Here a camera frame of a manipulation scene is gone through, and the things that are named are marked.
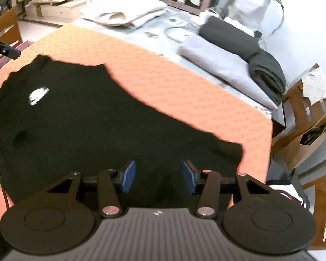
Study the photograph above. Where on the brown paper bag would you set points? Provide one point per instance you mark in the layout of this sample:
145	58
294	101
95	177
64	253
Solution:
296	152

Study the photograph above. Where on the striped garment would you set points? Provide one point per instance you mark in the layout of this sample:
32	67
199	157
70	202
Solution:
288	191

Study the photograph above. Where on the plastic-wrapped white appliance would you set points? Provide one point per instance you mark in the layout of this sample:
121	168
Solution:
250	2

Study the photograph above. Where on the black t-shirt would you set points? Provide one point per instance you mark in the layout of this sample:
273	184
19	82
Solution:
97	119

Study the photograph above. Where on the white quilted garment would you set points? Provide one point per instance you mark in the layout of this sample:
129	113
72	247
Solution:
133	8

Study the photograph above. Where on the leaf-pattern tablecloth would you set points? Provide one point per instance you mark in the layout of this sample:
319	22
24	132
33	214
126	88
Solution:
157	24

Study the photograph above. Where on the light grey folded cloth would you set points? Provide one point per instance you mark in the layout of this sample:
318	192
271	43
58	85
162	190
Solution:
220	62

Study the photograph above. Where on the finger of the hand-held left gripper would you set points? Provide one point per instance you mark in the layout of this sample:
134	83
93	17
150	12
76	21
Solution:
5	49

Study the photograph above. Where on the cream low cabinet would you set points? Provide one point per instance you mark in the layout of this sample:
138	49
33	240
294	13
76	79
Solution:
59	11

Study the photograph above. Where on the beige cloth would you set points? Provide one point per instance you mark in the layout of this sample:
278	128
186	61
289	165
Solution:
316	85

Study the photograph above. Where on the orange flower-pattern mat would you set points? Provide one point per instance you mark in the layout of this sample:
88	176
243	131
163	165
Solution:
179	81

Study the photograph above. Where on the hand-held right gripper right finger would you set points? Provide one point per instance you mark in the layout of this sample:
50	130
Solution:
188	176

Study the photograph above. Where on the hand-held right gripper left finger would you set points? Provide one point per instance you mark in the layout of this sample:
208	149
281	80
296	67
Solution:
129	175

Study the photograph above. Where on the dark grey folded sweater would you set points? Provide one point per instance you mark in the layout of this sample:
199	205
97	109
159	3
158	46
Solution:
228	38

